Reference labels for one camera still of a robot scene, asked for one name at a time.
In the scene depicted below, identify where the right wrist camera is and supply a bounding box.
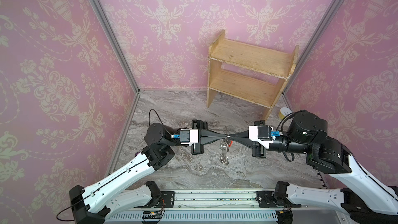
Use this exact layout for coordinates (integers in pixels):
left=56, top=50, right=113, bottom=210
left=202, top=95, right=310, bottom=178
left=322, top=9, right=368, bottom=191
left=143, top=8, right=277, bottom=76
left=248, top=125, right=283, bottom=149

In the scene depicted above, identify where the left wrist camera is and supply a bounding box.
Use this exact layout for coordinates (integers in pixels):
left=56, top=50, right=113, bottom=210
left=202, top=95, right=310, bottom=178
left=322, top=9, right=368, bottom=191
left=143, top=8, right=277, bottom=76
left=171, top=129, right=200, bottom=146

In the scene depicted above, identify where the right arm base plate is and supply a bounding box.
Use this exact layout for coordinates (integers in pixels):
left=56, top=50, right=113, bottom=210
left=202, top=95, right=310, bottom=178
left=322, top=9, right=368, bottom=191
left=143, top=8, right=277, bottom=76
left=256, top=190, right=278, bottom=208

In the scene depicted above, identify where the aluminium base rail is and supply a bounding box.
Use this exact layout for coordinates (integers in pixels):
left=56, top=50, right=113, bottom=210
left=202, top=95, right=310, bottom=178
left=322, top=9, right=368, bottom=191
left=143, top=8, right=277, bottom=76
left=104, top=190, right=354, bottom=224

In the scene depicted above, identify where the metal key ring plate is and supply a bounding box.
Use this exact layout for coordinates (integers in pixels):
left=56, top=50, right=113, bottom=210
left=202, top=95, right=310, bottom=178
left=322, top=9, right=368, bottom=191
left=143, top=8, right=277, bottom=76
left=220, top=139, right=229, bottom=166

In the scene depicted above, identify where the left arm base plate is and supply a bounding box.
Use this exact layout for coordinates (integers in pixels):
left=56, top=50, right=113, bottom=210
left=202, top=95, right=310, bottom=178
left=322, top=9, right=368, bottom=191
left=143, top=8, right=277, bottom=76
left=146, top=191, right=175, bottom=208

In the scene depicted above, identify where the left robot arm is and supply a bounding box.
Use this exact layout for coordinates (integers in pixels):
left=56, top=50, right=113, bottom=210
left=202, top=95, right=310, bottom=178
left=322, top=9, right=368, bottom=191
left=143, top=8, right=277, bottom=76
left=68, top=120, right=229, bottom=224

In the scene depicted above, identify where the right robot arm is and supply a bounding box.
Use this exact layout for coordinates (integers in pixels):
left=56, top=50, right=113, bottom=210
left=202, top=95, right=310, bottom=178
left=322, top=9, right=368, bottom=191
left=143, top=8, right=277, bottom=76
left=231, top=110, right=398, bottom=224

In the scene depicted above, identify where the wooden two-tier shelf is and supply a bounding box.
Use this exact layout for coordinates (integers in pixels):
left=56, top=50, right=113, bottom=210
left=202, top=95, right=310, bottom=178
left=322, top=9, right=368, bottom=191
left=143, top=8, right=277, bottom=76
left=206, top=29, right=300, bottom=128

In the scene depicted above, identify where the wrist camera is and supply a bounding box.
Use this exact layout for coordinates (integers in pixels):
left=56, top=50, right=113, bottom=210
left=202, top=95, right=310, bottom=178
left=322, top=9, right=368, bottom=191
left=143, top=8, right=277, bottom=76
left=248, top=125, right=283, bottom=149
left=171, top=129, right=200, bottom=146

